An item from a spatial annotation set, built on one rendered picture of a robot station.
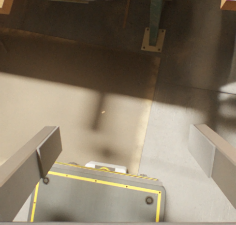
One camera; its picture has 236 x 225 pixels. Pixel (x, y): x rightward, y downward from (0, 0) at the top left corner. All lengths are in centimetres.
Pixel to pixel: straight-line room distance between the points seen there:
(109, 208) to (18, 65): 129
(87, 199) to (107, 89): 72
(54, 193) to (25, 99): 80
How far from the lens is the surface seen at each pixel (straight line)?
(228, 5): 44
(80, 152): 128
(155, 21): 107
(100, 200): 96
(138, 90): 121
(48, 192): 106
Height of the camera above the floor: 119
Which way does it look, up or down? 79 degrees down
